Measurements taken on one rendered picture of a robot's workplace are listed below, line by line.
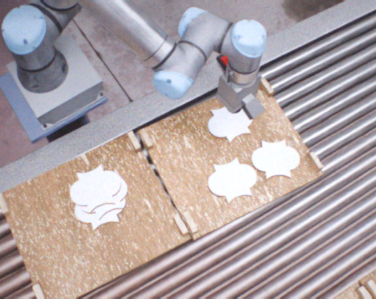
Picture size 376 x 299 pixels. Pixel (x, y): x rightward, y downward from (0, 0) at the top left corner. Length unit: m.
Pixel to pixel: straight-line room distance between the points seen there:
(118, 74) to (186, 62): 1.61
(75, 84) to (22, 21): 0.25
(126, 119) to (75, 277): 0.47
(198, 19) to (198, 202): 0.49
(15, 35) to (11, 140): 1.29
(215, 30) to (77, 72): 0.54
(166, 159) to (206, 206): 0.17
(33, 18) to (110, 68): 1.37
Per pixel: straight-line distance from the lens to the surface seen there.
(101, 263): 1.23
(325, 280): 1.28
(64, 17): 1.34
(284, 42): 1.58
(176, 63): 0.97
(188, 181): 1.28
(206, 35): 1.03
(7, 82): 1.59
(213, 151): 1.32
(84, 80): 1.42
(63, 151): 1.37
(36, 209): 1.30
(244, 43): 1.00
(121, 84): 2.55
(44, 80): 1.39
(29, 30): 1.27
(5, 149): 2.50
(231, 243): 1.25
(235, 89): 1.13
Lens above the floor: 2.13
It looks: 65 degrees down
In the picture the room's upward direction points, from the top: 3 degrees clockwise
